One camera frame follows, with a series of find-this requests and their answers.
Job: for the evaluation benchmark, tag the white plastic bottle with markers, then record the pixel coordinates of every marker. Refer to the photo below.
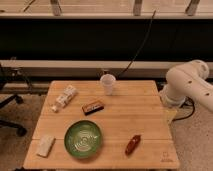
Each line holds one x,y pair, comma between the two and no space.
64,98

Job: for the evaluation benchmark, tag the green ceramic bowl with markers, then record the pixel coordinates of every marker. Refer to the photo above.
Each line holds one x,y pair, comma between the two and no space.
83,139

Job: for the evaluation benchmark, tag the clear plastic cup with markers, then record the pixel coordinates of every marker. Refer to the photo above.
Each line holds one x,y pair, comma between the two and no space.
108,81

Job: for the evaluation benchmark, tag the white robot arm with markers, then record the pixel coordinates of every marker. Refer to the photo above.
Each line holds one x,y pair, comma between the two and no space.
188,80

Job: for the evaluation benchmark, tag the red brown packet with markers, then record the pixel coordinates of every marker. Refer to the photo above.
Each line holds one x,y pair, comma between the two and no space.
133,143

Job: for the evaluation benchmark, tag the brown chocolate bar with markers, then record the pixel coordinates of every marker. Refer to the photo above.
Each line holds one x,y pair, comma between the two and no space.
92,107

